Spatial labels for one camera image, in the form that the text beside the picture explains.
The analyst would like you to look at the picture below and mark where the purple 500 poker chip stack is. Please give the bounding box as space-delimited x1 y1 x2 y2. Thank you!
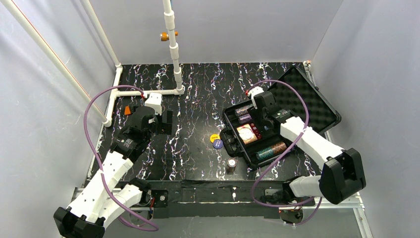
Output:
238 114 252 123

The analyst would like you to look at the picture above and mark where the black poker set case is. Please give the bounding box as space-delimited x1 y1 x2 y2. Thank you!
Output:
220 66 343 169

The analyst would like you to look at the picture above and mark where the orange black 100 chip stack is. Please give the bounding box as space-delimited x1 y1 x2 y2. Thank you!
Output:
225 159 237 174

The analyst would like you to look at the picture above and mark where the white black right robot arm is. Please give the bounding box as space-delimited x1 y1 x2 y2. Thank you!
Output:
249 89 367 205

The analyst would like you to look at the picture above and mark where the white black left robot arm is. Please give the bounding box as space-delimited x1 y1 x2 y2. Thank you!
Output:
53 106 173 238

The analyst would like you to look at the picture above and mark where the orange hex key set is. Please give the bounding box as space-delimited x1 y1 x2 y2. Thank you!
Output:
124 106 135 116

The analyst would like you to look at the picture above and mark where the red playing card deck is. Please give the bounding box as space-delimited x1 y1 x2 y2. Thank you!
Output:
236 123 262 144

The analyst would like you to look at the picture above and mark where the teal poker chip stack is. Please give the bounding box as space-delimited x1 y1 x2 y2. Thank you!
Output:
256 142 287 161

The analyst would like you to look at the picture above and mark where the yellow big blind button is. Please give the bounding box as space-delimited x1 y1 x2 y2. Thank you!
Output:
210 134 220 143

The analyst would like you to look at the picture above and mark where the blue small blind button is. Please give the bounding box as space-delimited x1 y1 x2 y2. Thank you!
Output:
212 139 224 149

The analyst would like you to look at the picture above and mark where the orange knob on pole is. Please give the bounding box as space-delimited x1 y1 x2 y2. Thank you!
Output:
160 32 170 42

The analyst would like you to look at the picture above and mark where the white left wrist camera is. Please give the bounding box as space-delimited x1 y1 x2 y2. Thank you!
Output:
144 93 162 115

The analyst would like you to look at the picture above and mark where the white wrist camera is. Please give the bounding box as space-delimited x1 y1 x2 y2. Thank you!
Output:
246 86 264 109
144 93 162 115

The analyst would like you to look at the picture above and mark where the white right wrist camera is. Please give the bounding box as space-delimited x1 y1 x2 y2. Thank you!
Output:
246 86 264 109

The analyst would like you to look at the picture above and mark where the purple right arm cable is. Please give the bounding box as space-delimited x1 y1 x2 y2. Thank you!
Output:
250 79 323 227

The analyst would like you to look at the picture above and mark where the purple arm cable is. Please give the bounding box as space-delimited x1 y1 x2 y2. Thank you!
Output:
250 79 323 227
83 84 160 232

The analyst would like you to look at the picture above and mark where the white pvc pipe frame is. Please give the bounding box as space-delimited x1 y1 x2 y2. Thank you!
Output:
0 0 185 128

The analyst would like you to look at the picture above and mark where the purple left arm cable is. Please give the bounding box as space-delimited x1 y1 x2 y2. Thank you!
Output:
83 84 160 232

